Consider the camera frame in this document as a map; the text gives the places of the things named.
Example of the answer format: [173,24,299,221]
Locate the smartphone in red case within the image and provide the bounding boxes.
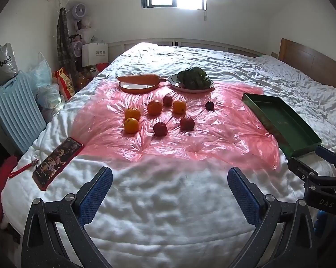
[32,137,84,192]

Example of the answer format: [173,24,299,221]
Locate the plaid scarf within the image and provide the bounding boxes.
[56,7,78,76]

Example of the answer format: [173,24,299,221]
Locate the large bumpy mandarin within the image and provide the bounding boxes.
[147,100,163,116]

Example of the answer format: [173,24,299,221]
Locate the orange drink bottles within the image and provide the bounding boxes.
[75,70,94,88]

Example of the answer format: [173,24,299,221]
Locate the pink plastic sheet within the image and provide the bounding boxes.
[72,77,281,171]

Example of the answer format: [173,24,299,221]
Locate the translucent bluish plastic bag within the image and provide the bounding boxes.
[29,52,53,90]

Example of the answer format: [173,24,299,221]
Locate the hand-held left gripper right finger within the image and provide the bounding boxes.
[227,167,315,268]

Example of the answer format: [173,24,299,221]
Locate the wooden headboard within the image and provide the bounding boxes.
[271,38,336,87]

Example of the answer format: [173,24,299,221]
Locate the green metal tray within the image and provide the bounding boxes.
[241,93,323,158]

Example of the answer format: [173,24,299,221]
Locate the red lanyard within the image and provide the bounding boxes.
[8,159,40,178]

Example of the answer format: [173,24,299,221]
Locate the white plastic bag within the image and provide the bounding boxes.
[35,84,65,109]

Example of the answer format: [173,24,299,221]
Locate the white bed rail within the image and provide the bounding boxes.
[107,38,269,58]

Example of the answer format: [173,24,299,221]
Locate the white quilted bed cover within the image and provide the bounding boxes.
[2,42,336,268]

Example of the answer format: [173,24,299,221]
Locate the person's right hand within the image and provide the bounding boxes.
[316,209,336,238]

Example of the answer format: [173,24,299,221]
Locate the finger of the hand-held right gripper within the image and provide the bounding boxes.
[287,156,336,199]
[315,145,336,174]

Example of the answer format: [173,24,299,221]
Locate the white dark-rimmed plate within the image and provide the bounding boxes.
[167,74,215,92]

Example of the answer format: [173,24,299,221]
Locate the carrot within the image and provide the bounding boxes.
[116,74,167,86]

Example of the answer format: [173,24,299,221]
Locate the grey printed plastic bag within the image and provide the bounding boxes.
[0,43,19,90]

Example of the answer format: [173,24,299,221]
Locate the smooth orange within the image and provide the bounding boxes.
[124,118,140,134]
[172,100,187,115]
[125,107,141,121]

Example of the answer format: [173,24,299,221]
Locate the light blue ribbed suitcase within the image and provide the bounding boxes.
[0,72,47,154]

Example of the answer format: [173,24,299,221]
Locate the orange rice bag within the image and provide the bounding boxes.
[54,67,76,101]

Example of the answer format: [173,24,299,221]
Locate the orange-rimmed plate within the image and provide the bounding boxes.
[118,81,161,94]

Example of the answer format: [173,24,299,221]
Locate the leafy green vegetable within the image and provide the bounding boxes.
[177,67,210,90]

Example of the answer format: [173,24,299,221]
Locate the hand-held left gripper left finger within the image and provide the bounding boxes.
[21,166,113,268]

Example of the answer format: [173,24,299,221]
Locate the white paper shopping bag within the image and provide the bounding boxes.
[82,42,109,67]

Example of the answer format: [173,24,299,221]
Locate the small white fan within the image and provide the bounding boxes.
[72,3,87,20]
[70,40,83,59]

